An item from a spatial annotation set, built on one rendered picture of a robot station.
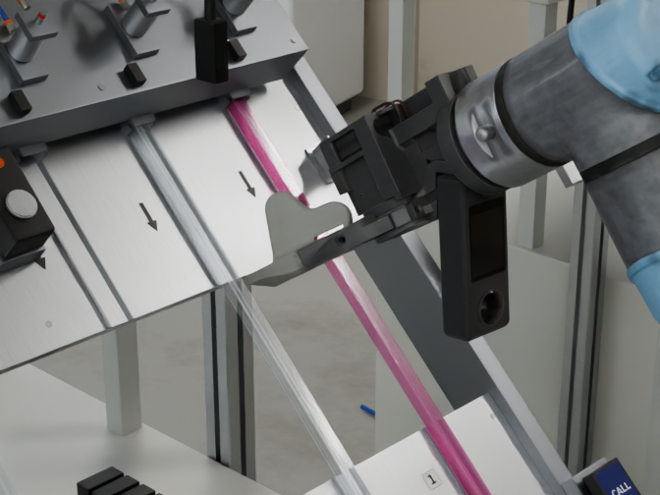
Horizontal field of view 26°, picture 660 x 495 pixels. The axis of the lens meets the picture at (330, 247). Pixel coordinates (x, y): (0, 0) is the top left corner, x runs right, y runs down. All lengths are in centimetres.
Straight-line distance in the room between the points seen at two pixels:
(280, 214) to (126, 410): 71
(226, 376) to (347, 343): 177
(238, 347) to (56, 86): 53
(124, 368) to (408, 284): 47
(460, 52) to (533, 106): 417
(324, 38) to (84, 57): 365
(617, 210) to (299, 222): 25
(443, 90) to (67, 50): 34
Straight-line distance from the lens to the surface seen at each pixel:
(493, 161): 90
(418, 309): 129
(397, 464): 118
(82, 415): 174
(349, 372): 318
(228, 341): 154
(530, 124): 87
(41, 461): 165
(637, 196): 85
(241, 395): 159
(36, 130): 112
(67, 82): 113
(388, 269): 130
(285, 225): 100
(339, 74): 491
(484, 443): 124
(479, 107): 90
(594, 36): 84
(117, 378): 165
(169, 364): 324
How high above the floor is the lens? 144
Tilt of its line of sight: 22 degrees down
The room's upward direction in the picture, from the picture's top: straight up
